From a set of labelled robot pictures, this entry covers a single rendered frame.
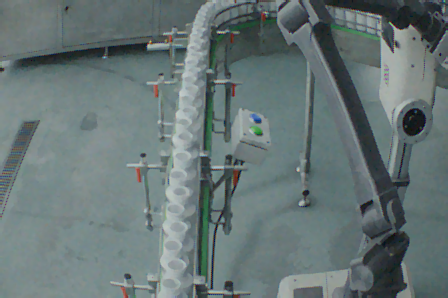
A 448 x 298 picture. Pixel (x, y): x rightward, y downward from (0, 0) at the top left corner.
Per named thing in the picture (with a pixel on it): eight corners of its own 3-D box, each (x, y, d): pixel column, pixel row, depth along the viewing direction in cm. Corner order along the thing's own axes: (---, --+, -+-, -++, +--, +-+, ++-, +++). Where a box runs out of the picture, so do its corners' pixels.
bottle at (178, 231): (172, 269, 131) (165, 216, 122) (198, 272, 131) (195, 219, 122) (168, 285, 126) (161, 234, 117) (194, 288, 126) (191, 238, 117)
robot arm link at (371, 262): (398, 194, 88) (370, 209, 95) (360, 227, 82) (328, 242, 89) (418, 249, 87) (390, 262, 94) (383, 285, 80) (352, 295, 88)
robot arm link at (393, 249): (416, 235, 88) (397, 221, 91) (396, 255, 84) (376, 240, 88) (406, 261, 92) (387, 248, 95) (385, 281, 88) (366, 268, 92)
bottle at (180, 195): (196, 239, 141) (194, 182, 132) (198, 255, 136) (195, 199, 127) (171, 239, 141) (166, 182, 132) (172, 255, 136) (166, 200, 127)
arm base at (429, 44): (439, 13, 124) (422, 42, 130) (420, -4, 122) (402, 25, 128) (450, 24, 117) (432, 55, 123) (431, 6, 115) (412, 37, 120)
